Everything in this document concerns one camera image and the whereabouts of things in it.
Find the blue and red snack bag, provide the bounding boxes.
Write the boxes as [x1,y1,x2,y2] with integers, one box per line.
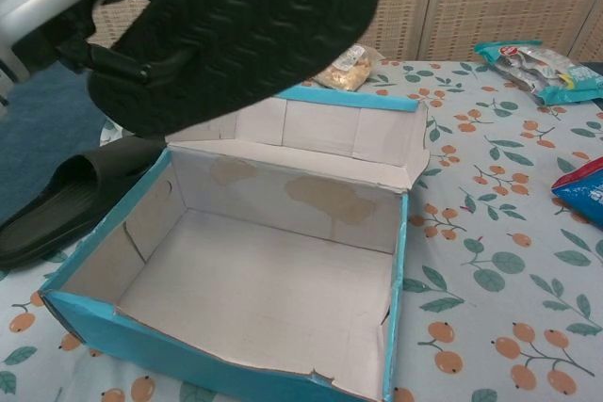
[550,156,603,225]

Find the floral patterned tablecloth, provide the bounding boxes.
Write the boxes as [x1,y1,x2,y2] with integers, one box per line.
[0,60,603,402]

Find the teal bag of dried fish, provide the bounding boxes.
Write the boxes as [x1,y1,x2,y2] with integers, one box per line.
[473,40,603,106]

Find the clear bag of beige snacks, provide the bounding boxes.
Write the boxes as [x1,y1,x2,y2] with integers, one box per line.
[313,43,385,92]

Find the blue and white shoe box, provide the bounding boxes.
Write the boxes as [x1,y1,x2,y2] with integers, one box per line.
[39,83,432,402]

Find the black rubber slipper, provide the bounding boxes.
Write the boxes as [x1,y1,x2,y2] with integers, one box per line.
[0,140,164,269]
[87,0,378,138]

